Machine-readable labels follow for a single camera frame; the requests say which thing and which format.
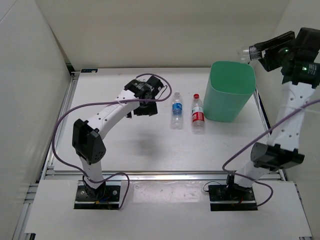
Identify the blue label water bottle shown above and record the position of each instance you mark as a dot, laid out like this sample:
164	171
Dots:
177	118

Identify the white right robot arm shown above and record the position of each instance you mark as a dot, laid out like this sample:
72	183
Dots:
300	80

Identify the green plastic bin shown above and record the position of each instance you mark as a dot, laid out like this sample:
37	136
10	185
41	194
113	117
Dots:
230	85

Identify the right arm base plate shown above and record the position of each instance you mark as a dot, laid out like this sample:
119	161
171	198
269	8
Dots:
224	199

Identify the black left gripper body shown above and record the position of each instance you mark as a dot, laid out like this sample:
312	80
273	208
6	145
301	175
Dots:
150	108

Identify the aluminium table frame rail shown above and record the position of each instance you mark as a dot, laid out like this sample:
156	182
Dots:
51	174

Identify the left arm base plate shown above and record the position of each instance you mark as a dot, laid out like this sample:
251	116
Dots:
106	199

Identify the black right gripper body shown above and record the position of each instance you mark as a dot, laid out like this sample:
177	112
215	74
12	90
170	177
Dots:
286	53

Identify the clear crushed plastic bottle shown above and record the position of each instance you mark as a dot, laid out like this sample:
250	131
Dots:
249	53

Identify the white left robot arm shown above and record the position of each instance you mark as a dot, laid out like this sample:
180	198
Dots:
88	135

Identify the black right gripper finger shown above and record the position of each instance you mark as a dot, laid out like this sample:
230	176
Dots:
276	41
268	63

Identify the red label water bottle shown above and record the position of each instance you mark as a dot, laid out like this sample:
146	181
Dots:
197	114

